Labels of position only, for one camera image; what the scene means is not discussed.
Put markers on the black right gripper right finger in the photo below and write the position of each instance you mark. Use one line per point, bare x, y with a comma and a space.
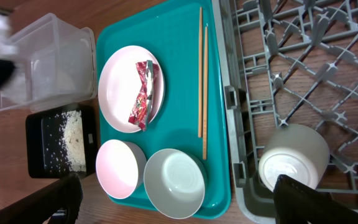
297, 203

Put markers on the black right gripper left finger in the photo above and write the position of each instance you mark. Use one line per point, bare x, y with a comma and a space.
58, 202

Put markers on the white cup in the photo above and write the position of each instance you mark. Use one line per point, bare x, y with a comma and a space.
296, 151

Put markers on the pink bowl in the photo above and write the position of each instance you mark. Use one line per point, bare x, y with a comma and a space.
120, 168

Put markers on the pile of rice grains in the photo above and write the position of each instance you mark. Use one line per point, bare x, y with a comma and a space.
64, 149

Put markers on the red snack wrapper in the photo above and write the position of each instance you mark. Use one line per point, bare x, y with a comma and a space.
141, 110

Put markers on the clear plastic waste bin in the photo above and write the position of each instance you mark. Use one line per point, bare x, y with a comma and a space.
55, 66

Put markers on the grey dishwasher rack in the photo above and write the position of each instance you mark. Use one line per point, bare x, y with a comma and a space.
285, 62

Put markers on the black rectangular tray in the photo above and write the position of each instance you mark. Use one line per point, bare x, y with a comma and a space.
35, 146

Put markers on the grey bowl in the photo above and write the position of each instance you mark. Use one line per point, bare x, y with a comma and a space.
175, 183

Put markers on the pink round plate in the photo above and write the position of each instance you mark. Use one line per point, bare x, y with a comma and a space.
119, 84

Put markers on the wooden chopstick left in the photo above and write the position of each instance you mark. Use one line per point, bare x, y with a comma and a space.
200, 74

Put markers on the wooden chopstick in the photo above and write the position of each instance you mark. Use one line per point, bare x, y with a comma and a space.
200, 74
205, 95

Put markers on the wooden chopstick right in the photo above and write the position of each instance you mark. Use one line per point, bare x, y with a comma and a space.
205, 95

